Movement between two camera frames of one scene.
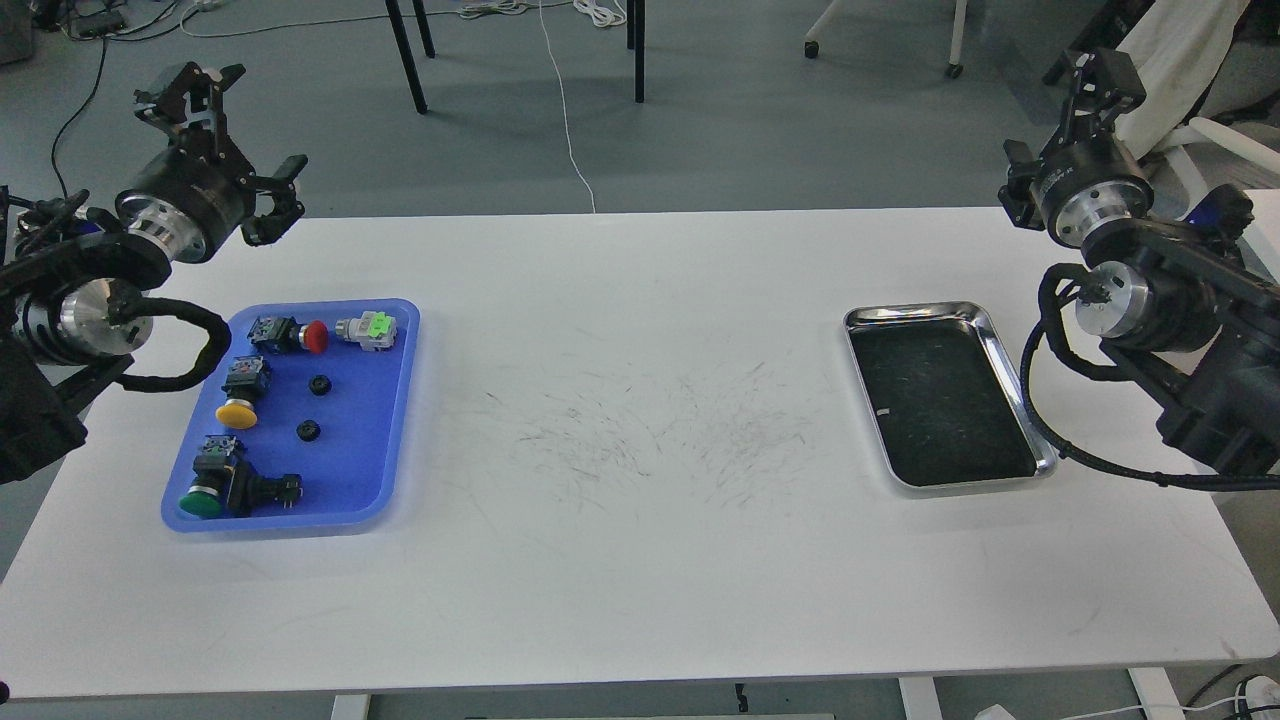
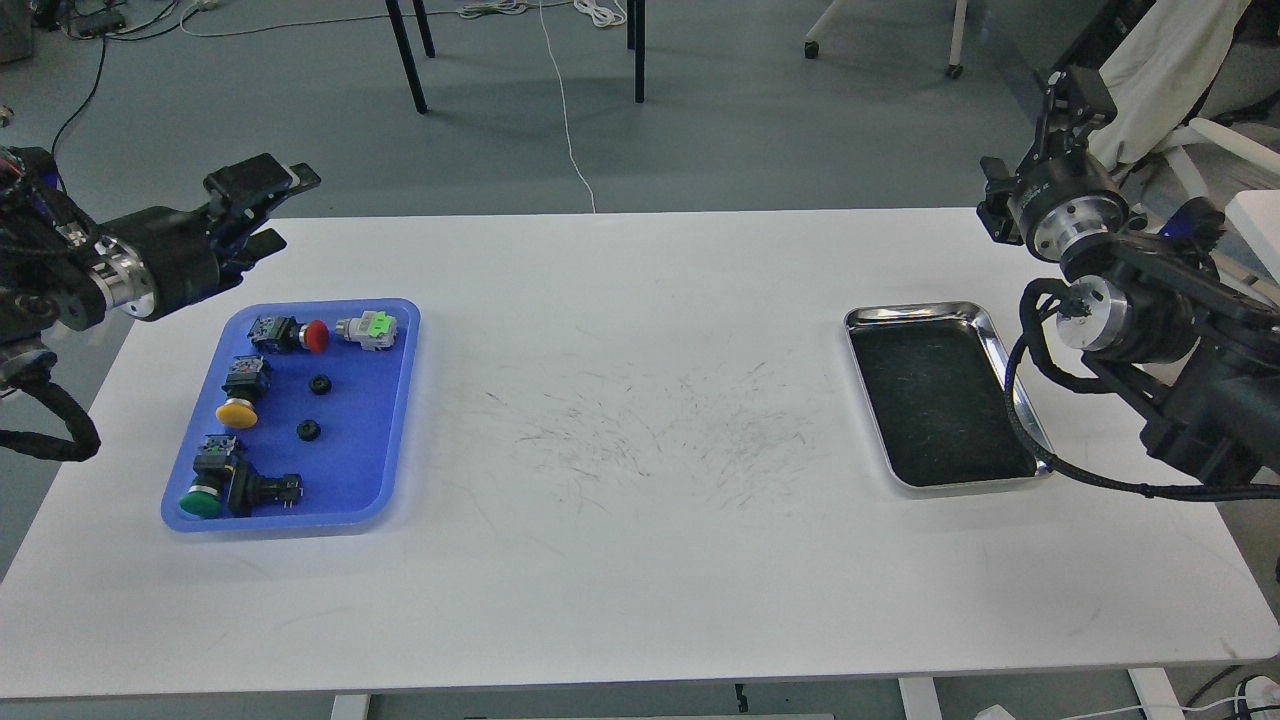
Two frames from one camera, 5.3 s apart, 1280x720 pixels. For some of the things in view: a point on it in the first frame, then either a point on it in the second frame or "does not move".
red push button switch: x=284 y=335 does not move
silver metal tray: x=944 y=407 does not move
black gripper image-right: x=1086 y=180 → x=1071 y=194
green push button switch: x=205 y=496 does not move
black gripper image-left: x=191 y=197 → x=169 y=257
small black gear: x=308 y=430 does not move
